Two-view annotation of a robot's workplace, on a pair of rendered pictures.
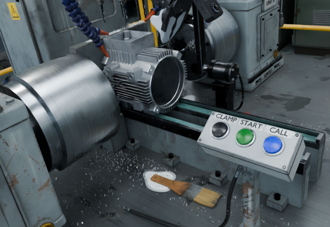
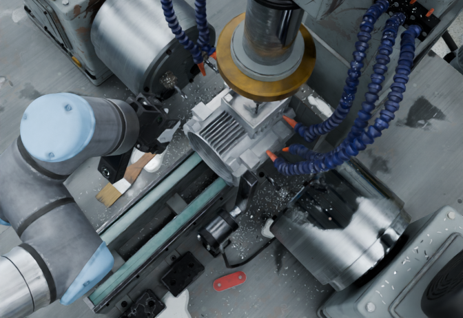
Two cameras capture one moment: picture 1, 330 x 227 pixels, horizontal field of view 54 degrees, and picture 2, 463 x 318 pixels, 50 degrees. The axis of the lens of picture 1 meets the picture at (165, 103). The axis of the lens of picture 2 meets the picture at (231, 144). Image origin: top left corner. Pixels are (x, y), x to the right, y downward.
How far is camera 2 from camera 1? 1.22 m
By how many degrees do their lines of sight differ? 64
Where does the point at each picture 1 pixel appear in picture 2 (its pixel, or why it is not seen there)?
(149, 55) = (212, 124)
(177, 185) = (131, 171)
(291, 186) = not seen: hidden behind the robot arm
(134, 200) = not seen: hidden behind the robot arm
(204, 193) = (113, 192)
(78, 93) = (118, 53)
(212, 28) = (290, 226)
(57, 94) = (108, 34)
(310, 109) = not seen: outside the picture
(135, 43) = (227, 105)
